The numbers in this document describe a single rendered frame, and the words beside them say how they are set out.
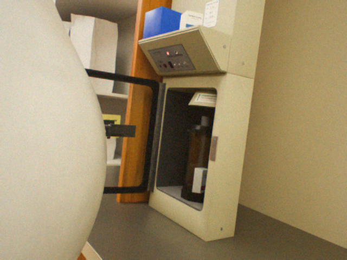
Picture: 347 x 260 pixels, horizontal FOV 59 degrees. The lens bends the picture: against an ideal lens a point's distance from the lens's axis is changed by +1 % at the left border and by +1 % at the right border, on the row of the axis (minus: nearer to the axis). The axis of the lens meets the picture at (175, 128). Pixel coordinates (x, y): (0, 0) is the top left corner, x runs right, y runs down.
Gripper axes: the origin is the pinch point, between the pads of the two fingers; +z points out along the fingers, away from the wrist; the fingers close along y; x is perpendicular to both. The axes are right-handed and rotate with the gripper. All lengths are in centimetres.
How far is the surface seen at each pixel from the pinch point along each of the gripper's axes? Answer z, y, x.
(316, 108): 67, -14, -12
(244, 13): 27.3, -13.6, -34.4
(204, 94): 26.1, -1.8, -12.0
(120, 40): 63, 155, -55
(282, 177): 66, -5, 15
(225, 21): 23.7, -10.3, -31.9
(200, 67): 19.9, -6.4, -18.9
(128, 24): 64, 144, -66
